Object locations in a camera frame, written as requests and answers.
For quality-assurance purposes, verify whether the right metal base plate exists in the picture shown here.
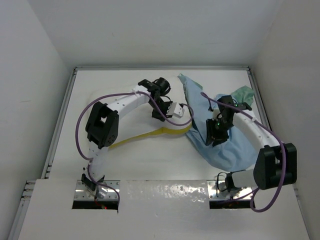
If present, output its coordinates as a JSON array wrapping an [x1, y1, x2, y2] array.
[[207, 180, 253, 201]]

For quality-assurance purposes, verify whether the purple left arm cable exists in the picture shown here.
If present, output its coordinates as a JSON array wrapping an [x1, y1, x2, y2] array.
[[76, 91, 195, 208]]

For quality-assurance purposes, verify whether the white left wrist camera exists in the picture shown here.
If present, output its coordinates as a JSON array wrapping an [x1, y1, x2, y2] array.
[[166, 102, 185, 119]]

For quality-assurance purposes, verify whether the black right base cable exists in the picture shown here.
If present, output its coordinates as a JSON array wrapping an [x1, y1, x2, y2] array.
[[216, 171, 232, 194]]

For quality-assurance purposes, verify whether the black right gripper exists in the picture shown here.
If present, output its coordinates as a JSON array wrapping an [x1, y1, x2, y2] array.
[[205, 117, 234, 147]]

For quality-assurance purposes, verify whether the white front cover board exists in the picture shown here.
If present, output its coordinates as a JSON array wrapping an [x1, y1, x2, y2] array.
[[19, 179, 309, 240]]

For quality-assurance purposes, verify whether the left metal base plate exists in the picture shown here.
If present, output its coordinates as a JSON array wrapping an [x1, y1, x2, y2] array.
[[73, 180, 120, 201]]

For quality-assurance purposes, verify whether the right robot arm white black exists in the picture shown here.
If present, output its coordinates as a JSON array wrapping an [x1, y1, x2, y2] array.
[[205, 95, 297, 192]]

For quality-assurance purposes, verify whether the light blue green pillowcase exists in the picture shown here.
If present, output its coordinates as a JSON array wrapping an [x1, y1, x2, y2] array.
[[177, 73, 261, 173]]

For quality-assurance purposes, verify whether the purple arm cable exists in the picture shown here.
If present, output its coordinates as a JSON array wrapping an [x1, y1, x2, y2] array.
[[76, 91, 195, 208], [200, 91, 287, 213]]

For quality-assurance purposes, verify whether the metal base plate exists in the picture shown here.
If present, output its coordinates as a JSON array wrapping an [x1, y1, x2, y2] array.
[[207, 180, 253, 201], [73, 180, 120, 201]]

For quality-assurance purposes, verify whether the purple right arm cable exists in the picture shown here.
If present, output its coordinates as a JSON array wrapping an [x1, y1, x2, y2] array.
[[200, 91, 287, 213]]

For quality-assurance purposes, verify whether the aluminium table frame rail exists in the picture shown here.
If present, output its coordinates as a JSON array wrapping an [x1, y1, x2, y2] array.
[[7, 64, 298, 240]]

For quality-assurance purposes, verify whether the white pillow yellow underside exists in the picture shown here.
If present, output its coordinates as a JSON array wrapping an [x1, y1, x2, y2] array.
[[86, 76, 193, 151]]

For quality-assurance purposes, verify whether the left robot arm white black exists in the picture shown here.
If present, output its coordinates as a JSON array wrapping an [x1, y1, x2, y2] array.
[[75, 77, 175, 194]]

